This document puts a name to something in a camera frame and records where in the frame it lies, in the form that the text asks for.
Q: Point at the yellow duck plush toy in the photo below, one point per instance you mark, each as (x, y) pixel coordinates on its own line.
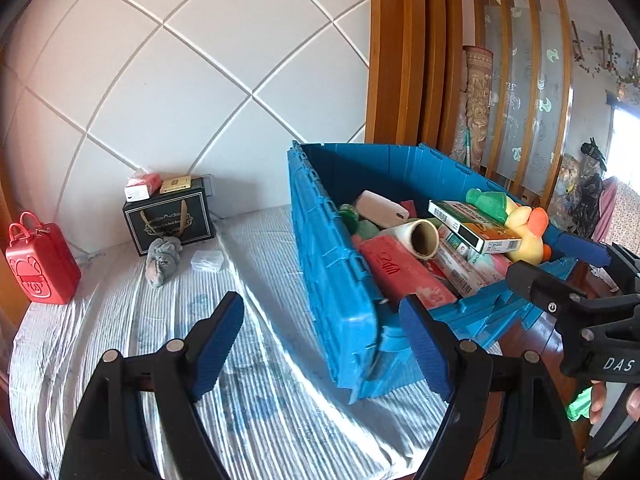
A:
(529, 223)

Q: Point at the green orange medicine box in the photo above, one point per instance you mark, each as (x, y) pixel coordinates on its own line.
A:
(480, 232)

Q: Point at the rolled patterned carpet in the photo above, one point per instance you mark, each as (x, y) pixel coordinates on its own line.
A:
(474, 105)

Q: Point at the person's right hand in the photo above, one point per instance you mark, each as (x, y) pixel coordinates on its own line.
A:
(598, 396)

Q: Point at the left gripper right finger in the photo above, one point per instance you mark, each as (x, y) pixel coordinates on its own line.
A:
(533, 439)

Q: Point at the white paper roll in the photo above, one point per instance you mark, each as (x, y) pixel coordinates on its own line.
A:
(420, 237)

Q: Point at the grey plush toy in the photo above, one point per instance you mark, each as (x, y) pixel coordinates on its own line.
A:
(162, 260)

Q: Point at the yellow flat box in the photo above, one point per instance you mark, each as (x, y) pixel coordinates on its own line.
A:
(176, 184)

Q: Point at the clear plastic box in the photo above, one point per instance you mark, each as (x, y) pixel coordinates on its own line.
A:
(207, 261)

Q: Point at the green round jar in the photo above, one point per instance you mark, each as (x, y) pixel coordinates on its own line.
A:
(350, 216)

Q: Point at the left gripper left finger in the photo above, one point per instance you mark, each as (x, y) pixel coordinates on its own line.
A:
(108, 438)

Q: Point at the pink tissue pack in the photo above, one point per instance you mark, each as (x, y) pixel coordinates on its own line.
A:
(142, 185)

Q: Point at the pink white packet box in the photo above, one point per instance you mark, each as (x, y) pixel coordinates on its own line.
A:
(380, 210)

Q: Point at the dark green gift bag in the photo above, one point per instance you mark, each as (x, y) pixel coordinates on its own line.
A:
(181, 214)

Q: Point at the red bear suitcase box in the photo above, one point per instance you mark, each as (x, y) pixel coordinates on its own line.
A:
(41, 261)

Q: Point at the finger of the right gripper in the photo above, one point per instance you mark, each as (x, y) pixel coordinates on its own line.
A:
(617, 261)
(544, 290)

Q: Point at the blue plastic storage crate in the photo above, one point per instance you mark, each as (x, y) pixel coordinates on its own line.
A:
(366, 350)

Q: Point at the red white medicine box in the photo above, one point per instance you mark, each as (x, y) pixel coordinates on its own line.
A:
(466, 281)

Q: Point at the red pouch in crate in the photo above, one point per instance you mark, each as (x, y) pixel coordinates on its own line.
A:
(398, 274)

